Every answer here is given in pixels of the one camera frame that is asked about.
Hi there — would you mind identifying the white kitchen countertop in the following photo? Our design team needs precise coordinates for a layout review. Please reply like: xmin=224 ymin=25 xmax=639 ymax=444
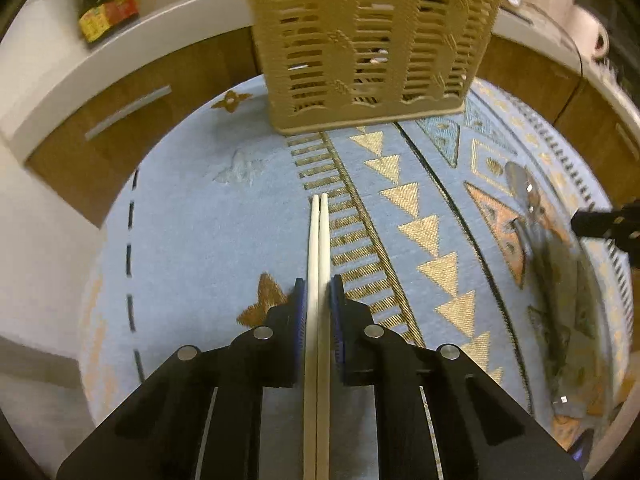
xmin=0 ymin=0 xmax=640 ymax=166

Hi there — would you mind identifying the yellow plastic utensil basket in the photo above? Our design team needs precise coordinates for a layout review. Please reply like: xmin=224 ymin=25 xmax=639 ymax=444
xmin=235 ymin=0 xmax=506 ymax=136

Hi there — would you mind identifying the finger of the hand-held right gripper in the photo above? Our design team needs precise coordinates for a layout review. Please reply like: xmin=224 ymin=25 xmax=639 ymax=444
xmin=570 ymin=207 xmax=640 ymax=256

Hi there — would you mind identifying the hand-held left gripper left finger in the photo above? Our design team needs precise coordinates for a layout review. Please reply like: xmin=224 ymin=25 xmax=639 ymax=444
xmin=56 ymin=277 xmax=307 ymax=480

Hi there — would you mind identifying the wooden chopstick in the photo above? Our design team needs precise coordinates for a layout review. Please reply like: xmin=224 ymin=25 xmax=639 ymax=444
xmin=301 ymin=196 xmax=321 ymax=480
xmin=315 ymin=193 xmax=331 ymax=480

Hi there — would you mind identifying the shiny metal spoon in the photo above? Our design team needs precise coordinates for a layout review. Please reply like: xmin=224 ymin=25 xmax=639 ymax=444
xmin=504 ymin=160 xmax=573 ymax=406

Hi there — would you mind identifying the blue patterned tablecloth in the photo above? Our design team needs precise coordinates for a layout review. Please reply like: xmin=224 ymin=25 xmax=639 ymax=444
xmin=77 ymin=75 xmax=636 ymax=480

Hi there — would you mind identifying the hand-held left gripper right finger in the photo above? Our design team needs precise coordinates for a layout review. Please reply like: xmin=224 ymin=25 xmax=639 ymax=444
xmin=327 ymin=274 xmax=585 ymax=480

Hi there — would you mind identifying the small dark sauce bottle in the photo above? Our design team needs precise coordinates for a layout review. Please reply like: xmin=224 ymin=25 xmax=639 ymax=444
xmin=77 ymin=0 xmax=115 ymax=44

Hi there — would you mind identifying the long metal drawer handle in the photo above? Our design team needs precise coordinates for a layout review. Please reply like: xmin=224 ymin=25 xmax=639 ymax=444
xmin=84 ymin=85 xmax=172 ymax=141

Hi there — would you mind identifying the wooden base cabinet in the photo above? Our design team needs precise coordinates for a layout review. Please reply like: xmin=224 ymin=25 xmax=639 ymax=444
xmin=25 ymin=25 xmax=640 ymax=226

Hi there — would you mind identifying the white tall cabinet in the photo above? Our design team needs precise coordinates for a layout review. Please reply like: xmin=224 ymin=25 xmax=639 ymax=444
xmin=0 ymin=135 xmax=108 ymax=356

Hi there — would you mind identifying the white electric kettle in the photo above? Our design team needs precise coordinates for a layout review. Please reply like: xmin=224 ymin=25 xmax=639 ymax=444
xmin=570 ymin=5 xmax=612 ymax=62

